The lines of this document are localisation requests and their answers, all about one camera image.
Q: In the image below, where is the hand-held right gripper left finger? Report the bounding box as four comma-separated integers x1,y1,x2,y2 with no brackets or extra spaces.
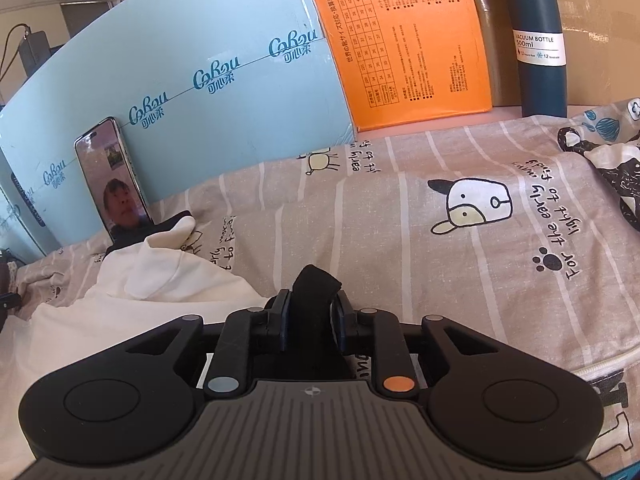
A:
117,289,293,400

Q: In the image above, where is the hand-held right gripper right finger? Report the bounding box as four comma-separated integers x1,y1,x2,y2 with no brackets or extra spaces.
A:
330,294,501,400

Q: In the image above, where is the white t-shirt with black trim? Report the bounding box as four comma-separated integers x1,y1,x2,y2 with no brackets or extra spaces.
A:
0,210,351,461

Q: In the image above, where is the striped cartoon bed sheet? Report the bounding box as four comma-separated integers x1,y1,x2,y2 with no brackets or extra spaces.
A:
0,105,640,480

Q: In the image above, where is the smartphone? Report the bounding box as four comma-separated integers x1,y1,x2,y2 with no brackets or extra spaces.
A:
74,116,152,241

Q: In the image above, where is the large black power adapter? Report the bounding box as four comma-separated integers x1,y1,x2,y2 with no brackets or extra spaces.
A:
19,30,51,73

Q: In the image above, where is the large light blue cardboard box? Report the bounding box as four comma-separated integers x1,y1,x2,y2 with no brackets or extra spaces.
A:
0,0,358,256

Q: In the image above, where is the orange cardboard box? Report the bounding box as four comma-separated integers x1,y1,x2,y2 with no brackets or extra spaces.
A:
298,0,493,133

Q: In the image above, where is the crumpled cartoon printed cloth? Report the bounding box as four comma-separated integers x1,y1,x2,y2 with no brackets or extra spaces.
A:
557,95,640,233

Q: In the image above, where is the dark blue vacuum bottle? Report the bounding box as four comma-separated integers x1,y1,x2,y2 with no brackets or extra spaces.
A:
482,0,568,118

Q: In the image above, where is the brown cardboard box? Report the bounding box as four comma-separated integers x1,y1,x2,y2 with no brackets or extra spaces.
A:
462,0,640,108

